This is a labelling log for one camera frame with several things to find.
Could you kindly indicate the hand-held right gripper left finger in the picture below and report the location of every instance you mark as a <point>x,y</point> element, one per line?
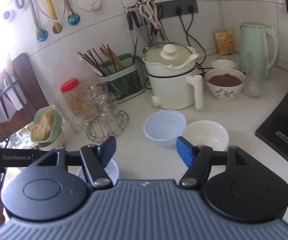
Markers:
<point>107,152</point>

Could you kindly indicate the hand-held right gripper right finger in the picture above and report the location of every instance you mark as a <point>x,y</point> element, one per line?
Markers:
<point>185,151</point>

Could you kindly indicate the translucent plastic bowl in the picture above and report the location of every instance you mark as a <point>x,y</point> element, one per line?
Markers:
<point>163,130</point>
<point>111,173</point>

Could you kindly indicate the white ceramic bowl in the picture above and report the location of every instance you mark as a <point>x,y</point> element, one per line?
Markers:
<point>208,133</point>

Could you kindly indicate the green strainer with noodles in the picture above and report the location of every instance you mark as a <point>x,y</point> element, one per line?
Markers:
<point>45,127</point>

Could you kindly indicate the group of glass mugs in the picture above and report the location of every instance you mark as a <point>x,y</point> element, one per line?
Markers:
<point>101,105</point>

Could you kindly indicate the textured glass pitcher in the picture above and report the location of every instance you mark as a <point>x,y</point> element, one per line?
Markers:
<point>70,120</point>

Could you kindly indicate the white bowl with red foot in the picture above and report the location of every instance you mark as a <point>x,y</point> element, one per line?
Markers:
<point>57,140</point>

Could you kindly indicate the black dish rack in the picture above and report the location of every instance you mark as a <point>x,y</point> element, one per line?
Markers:
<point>1,97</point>

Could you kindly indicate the dark purple small cup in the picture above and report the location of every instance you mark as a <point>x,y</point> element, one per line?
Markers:
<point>103,86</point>

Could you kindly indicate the white electric cooking pot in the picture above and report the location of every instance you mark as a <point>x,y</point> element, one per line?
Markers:
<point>171,85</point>

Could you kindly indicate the green chopstick holder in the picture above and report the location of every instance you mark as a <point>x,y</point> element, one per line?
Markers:
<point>126,82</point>

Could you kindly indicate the patterned bowl with brown food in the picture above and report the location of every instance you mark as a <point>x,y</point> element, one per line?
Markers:
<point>225,88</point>

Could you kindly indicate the red lid plastic jar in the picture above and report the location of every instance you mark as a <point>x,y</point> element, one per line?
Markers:
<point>70,87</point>

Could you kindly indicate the brown cutting board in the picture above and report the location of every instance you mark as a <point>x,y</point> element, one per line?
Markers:
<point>31,85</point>

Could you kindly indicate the bundle of chopsticks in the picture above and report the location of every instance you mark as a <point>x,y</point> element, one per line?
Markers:
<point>101,60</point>

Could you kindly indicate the small white bowl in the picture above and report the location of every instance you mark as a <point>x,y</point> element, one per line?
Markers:
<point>222,64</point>

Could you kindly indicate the tall textured glass tumbler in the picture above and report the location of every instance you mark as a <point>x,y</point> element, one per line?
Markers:
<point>255,80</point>

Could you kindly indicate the black induction cooktop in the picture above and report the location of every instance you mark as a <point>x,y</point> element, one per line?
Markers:
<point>283,125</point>

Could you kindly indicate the metal ladle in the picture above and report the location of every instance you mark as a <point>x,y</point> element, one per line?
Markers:
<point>146,48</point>

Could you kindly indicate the yellow food packet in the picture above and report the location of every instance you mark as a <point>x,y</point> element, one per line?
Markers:
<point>225,41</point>

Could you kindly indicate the pale green electric kettle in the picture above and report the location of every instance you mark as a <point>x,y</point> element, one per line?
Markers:
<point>253,40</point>

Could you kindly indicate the hanging scissors and utensils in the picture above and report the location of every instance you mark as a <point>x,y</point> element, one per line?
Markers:
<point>134,20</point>

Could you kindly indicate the white kitchen scissors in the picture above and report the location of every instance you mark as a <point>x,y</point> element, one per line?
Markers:
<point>150,12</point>

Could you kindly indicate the yellow gas pipe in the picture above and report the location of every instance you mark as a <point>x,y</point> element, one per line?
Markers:
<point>50,5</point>

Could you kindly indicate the white round wall cap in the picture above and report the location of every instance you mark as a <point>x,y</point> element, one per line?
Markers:
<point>8,15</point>

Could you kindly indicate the grey wall socket strip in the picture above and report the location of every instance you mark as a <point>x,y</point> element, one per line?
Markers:
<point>170,8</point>

